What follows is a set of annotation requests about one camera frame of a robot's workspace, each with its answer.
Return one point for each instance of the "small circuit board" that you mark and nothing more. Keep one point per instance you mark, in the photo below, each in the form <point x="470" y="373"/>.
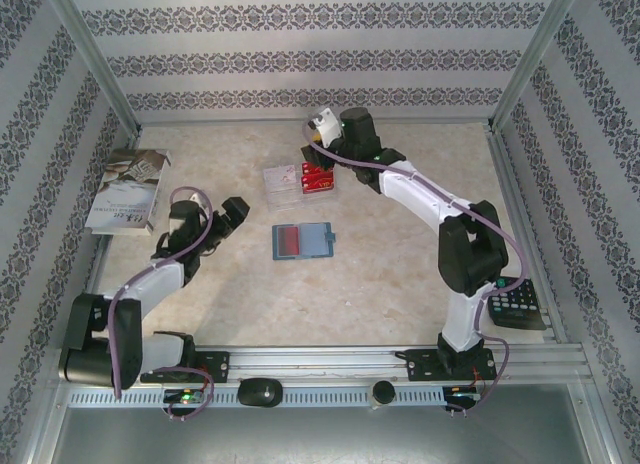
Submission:
<point x="185" y="397"/>
<point x="462" y="393"/>

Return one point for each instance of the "clear acrylic tiered organizer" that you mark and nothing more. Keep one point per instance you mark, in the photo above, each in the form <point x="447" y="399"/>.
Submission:
<point x="285" y="199"/>

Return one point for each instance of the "aluminium table side rail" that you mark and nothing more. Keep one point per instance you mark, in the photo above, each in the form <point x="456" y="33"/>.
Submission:
<point x="102" y="244"/>
<point x="522" y="209"/>

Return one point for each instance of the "white floral VIP card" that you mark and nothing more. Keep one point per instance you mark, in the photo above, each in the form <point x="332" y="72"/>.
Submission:
<point x="281" y="176"/>

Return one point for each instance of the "black round knob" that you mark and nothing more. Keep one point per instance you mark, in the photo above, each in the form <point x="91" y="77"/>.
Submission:
<point x="383" y="391"/>

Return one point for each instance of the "black remote control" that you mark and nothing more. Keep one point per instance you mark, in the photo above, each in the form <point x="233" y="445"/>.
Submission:
<point x="520" y="309"/>

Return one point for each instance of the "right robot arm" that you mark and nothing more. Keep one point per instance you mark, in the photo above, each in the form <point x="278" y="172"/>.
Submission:
<point x="470" y="254"/>

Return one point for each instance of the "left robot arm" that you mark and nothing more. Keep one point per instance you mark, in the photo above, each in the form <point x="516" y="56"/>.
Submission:
<point x="85" y="354"/>

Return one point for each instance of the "aluminium mounting rail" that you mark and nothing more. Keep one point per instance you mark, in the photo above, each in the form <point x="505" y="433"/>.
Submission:
<point x="320" y="365"/>

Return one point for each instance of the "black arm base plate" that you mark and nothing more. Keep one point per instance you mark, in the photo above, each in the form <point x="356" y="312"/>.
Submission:
<point x="217" y="366"/>
<point x="420" y="365"/>

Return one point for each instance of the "blue leather card holder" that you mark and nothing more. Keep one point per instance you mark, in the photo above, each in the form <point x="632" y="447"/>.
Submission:
<point x="315" y="241"/>

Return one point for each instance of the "aluminium corner post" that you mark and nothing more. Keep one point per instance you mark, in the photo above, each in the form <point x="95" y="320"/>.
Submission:
<point x="532" y="54"/>
<point x="92" y="54"/>

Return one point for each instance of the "black computer mouse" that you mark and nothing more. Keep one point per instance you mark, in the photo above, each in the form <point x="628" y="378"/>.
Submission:
<point x="260" y="393"/>

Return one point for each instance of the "paperback book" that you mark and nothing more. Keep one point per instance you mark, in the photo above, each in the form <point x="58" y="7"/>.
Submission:
<point x="125" y="189"/>

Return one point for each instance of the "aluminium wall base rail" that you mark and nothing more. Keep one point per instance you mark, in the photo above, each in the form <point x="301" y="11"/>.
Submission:
<point x="310" y="123"/>

